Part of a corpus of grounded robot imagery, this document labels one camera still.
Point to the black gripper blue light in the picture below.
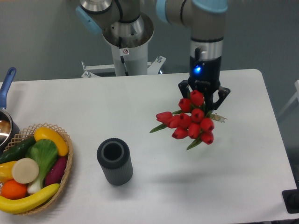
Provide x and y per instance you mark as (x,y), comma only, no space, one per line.
(204,77)

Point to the red tulip bouquet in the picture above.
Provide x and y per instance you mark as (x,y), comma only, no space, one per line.
(192,120)

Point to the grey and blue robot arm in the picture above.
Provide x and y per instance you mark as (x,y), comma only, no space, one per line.
(128,31)

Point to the white object at right edge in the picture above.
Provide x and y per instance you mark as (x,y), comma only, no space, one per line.
(293,102)

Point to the dark grey ribbed vase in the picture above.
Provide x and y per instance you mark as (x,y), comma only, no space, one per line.
(114,158)

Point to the black device at edge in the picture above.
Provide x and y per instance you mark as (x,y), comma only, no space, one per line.
(291,200)

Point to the green bok choy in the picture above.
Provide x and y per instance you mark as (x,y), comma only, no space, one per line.
(44,152)

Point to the purple sweet potato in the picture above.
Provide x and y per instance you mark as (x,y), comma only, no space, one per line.
(56,172)

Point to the woven wicker basket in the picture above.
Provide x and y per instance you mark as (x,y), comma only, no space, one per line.
(28,132)

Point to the green cucumber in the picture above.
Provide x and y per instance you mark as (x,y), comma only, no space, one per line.
(17,151)

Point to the beige round disc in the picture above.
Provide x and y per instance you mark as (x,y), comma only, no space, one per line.
(25,171)

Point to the yellow bell pepper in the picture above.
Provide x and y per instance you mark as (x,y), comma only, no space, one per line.
(6,171)

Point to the orange fruit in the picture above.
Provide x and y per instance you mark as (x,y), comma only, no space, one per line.
(14,190)

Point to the yellow banana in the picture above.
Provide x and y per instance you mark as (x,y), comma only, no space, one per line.
(28,203)

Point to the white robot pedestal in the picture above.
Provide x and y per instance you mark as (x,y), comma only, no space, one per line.
(127,62)

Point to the blue handled saucepan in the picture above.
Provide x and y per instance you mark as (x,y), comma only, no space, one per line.
(8,129)

